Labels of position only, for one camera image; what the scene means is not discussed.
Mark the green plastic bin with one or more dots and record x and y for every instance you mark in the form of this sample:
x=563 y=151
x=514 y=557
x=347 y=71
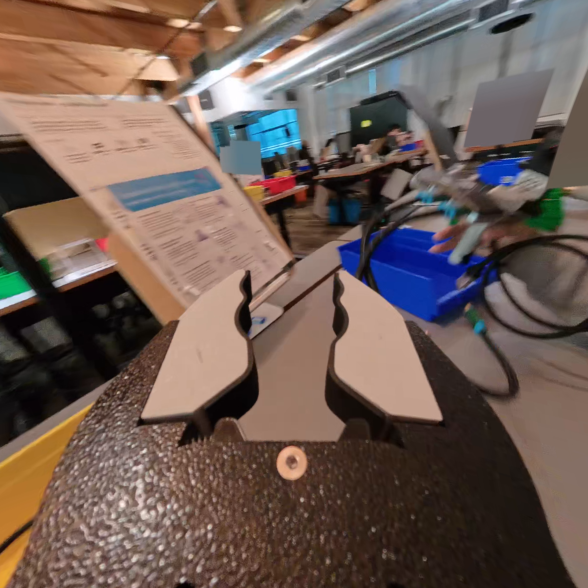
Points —
x=13 y=285

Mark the small blue storage bin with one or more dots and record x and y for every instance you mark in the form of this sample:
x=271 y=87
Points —
x=503 y=172

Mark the cardboard box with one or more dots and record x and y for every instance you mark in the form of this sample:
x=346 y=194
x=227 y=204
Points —
x=55 y=229

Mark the clear document stand base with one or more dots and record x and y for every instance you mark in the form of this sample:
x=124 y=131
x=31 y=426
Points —
x=268 y=317

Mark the dark standing board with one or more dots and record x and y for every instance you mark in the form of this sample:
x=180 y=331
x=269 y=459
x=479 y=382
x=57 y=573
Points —
x=379 y=117

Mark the blue plastic bin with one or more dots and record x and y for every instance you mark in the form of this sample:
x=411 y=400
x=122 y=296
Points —
x=404 y=271

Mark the long wooden work table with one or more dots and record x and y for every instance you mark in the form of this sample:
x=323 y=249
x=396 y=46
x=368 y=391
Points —
x=363 y=167

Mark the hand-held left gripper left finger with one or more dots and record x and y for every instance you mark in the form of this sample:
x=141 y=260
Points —
x=197 y=353

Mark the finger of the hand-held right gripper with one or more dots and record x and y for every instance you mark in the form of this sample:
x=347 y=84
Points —
x=432 y=179

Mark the red plastic bin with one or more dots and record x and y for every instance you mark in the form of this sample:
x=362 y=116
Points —
x=278 y=184

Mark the printed instruction sheet board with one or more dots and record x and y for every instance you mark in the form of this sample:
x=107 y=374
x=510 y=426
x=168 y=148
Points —
x=151 y=183

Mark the person's right hand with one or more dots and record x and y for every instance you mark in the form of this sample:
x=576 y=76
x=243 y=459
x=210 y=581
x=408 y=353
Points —
x=459 y=239

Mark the yellow plastic bin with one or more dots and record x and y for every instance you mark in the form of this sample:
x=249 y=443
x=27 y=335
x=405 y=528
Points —
x=27 y=487

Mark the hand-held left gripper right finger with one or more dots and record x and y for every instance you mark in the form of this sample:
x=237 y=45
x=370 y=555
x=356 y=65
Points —
x=381 y=363

